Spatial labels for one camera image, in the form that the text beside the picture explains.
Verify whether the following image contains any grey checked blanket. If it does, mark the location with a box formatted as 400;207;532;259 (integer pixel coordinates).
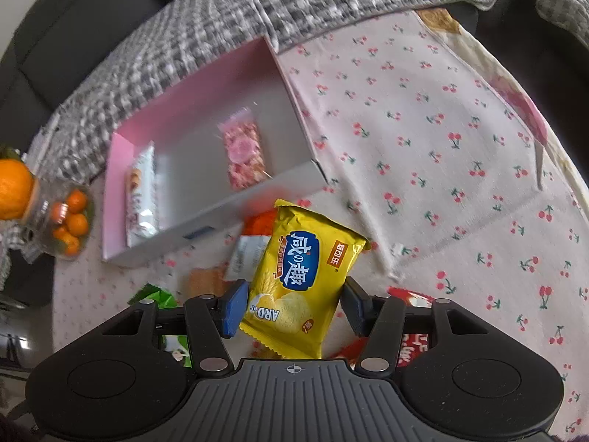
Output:
28;0;589;185

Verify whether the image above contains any green snack packet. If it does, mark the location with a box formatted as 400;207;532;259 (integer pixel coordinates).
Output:
126;283;194;369

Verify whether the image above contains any yellow snack packet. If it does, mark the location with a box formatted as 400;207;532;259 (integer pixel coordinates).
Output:
239;199;371;360

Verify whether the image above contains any orange lotus chip packet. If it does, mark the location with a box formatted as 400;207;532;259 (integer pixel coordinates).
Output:
188;267;231;298

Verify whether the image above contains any red snack packet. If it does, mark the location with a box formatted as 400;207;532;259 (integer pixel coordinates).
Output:
329;287;435;369

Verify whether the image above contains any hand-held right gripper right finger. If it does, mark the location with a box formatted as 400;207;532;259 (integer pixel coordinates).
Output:
341;276;491;376

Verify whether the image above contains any cherry print tablecloth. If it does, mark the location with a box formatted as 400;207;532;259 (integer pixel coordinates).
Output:
53;9;589;434

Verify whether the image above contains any pink snack packet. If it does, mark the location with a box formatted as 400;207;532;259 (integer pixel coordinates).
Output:
217;108;273;192

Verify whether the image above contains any white biscuit packet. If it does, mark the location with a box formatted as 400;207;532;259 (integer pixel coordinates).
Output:
125;145;159;248

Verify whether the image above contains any pink and white cardboard box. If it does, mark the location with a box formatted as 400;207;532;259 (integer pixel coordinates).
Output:
101;36;328;267

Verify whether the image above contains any large orange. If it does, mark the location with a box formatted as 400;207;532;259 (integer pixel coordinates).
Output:
0;147;38;221

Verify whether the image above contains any pile of small mandarins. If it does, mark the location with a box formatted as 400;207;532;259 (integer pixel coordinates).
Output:
50;190;90;256

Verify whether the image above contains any orange and white snack packet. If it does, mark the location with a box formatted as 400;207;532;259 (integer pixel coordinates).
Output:
225;209;277;281

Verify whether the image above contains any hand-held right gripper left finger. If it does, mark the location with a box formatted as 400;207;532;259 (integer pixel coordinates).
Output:
94;278;251;376

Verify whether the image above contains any glass jar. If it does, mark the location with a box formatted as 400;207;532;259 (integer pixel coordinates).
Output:
21;179;96;261

